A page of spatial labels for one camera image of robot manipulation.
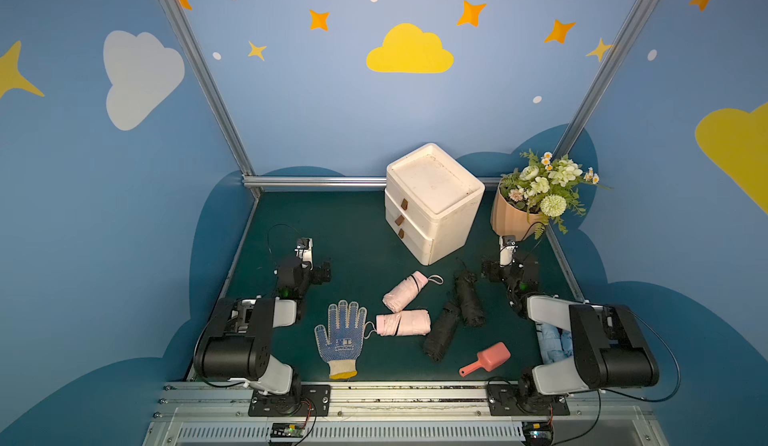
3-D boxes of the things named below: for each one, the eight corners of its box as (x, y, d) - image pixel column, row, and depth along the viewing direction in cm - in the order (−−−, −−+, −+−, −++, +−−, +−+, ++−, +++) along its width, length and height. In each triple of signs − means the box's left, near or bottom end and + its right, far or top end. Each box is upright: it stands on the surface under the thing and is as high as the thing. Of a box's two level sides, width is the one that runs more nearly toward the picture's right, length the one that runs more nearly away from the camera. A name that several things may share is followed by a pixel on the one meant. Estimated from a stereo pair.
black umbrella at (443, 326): (419, 351, 83) (420, 348, 81) (442, 302, 93) (444, 299, 90) (440, 364, 81) (441, 361, 79) (462, 313, 91) (464, 309, 88)
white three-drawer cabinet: (425, 273, 101) (437, 224, 80) (380, 219, 116) (379, 165, 95) (473, 243, 109) (494, 191, 88) (424, 196, 124) (433, 142, 103)
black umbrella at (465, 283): (461, 327, 87) (463, 324, 85) (453, 274, 99) (454, 270, 96) (483, 327, 87) (486, 324, 85) (473, 274, 99) (474, 270, 97)
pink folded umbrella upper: (391, 315, 90) (391, 310, 88) (379, 297, 94) (379, 292, 91) (441, 284, 97) (442, 279, 94) (428, 268, 101) (429, 263, 98)
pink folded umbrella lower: (375, 336, 86) (375, 332, 84) (376, 313, 90) (375, 309, 88) (430, 336, 86) (431, 333, 84) (428, 313, 91) (429, 309, 88)
